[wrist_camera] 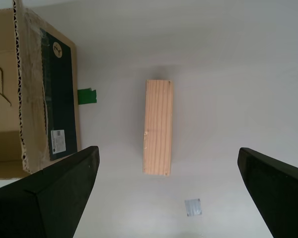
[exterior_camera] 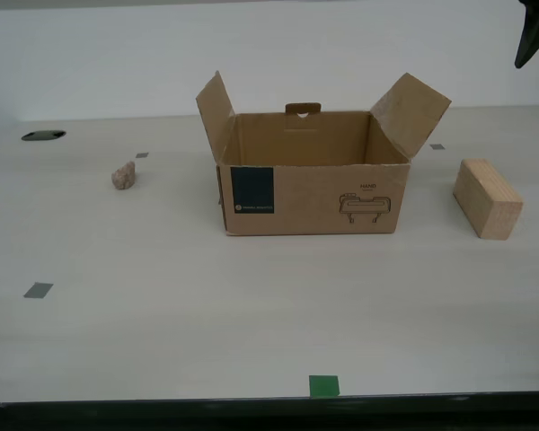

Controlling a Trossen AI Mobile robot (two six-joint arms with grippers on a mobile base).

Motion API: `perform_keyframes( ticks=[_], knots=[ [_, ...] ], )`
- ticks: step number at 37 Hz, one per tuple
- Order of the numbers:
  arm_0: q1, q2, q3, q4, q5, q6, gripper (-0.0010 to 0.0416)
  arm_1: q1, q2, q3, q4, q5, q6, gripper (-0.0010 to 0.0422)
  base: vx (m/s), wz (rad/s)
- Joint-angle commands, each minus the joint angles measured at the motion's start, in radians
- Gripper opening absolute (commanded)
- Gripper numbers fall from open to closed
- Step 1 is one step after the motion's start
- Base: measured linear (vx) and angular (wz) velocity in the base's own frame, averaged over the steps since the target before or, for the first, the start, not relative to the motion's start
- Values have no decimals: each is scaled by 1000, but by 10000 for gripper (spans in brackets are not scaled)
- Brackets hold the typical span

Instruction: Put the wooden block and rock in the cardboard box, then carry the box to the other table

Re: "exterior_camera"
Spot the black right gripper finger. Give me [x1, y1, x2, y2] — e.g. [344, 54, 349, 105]
[514, 0, 539, 69]

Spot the light wooden block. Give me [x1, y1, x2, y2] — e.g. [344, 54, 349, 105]
[452, 157, 525, 242]

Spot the speckled pinkish granite rock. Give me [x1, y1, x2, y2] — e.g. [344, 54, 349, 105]
[110, 160, 138, 192]

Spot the brown cardboard box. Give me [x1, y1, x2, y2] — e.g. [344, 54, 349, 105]
[195, 70, 453, 237]

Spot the green tape square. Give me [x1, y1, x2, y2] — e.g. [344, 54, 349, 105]
[308, 374, 341, 400]

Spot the black oval cable grommet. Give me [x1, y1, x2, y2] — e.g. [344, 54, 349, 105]
[21, 129, 67, 142]

